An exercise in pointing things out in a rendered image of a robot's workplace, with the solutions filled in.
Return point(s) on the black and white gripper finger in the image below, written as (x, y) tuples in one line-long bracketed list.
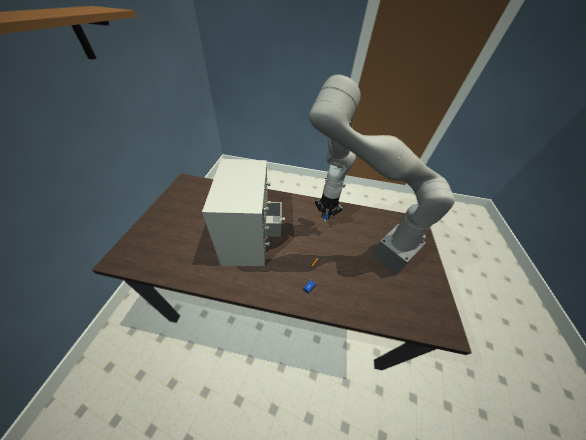
[(320, 208), (336, 211)]

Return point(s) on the grey small chest of drawers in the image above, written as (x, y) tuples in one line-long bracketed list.
[(233, 212)]

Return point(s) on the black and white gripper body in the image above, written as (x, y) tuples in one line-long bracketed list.
[(329, 200)]

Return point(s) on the blue rectangular block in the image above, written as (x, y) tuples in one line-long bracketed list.
[(310, 285)]

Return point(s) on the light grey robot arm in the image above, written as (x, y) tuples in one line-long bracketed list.
[(332, 114)]

